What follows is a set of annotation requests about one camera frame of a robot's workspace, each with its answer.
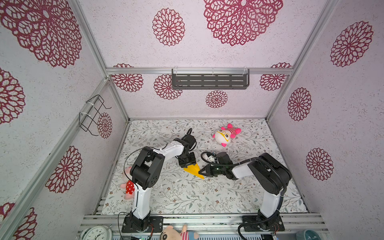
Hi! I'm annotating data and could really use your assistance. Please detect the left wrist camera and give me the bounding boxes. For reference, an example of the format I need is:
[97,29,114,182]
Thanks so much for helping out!
[174,135,197,152]

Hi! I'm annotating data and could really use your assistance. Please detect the dark grey wall shelf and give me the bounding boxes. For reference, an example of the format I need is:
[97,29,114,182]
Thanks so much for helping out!
[171,69,250,90]

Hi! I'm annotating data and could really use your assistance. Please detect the pig plush striped shirt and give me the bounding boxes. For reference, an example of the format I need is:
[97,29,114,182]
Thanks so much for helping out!
[160,225,199,240]

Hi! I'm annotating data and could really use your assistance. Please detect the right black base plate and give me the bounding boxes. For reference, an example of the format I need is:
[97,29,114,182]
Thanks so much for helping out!
[242,215,285,232]

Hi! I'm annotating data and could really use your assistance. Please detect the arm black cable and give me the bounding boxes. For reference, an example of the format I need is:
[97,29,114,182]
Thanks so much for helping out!
[200,150,287,240]
[116,128,198,235]

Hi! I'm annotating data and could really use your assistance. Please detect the pink white plush toy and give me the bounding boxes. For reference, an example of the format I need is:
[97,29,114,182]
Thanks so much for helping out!
[213,124,242,147]

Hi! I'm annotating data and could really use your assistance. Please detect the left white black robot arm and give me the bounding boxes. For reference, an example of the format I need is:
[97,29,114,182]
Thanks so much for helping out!
[130,139,196,220]

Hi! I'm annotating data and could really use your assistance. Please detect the white analog alarm clock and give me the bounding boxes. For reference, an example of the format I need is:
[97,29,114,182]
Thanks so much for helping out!
[80,226,113,240]

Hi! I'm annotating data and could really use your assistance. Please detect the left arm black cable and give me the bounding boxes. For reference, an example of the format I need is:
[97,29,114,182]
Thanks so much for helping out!
[116,128,198,235]

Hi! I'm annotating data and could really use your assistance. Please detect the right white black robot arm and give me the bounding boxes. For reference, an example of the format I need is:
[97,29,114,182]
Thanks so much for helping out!
[199,152,292,220]

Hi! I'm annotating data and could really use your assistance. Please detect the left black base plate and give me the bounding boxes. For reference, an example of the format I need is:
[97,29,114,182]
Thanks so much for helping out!
[121,215,164,233]

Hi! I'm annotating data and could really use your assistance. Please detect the black wire wall rack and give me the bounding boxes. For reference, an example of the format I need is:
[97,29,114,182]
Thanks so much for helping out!
[78,95,113,139]

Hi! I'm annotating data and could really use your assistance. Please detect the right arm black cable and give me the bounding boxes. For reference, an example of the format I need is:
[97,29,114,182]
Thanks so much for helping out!
[200,150,287,240]

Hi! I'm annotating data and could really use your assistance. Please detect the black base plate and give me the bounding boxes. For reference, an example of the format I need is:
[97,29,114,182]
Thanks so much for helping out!
[242,215,285,232]
[121,215,164,233]

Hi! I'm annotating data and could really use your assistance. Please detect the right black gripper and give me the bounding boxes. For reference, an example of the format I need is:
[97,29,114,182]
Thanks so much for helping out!
[197,164,226,177]

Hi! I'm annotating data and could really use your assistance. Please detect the teal round clock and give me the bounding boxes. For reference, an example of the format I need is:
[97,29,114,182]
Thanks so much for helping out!
[296,230,322,240]

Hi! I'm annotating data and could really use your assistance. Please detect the pink doll red dotted dress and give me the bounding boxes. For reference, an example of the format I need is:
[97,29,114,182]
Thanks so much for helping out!
[120,167,135,200]

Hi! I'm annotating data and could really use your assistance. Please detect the yellow square paper sheet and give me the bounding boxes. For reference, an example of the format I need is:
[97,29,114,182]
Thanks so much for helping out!
[184,164,204,179]

